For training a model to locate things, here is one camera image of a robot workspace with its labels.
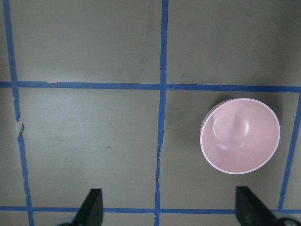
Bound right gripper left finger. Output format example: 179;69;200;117
71;188;103;226

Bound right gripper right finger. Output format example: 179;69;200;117
235;186;277;226

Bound pink bowl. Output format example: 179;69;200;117
199;98;281;175

